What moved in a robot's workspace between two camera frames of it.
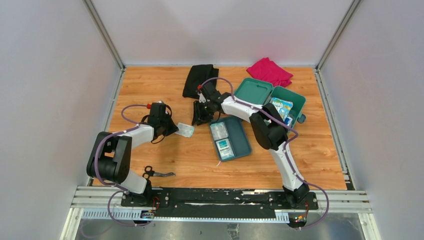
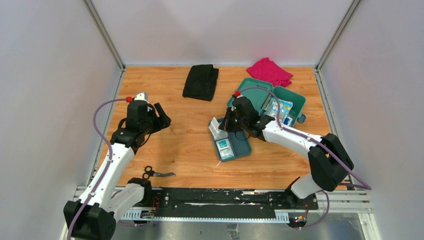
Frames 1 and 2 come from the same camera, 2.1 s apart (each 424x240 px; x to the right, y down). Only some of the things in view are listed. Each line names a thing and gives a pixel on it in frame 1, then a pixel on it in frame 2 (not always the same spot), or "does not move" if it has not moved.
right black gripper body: (204, 111) → (233, 123)
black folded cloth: (197, 75) does not move
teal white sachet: (225, 149) does not move
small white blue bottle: (288, 121) does not move
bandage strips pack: (185, 129) → (213, 127)
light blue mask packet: (283, 106) does not move
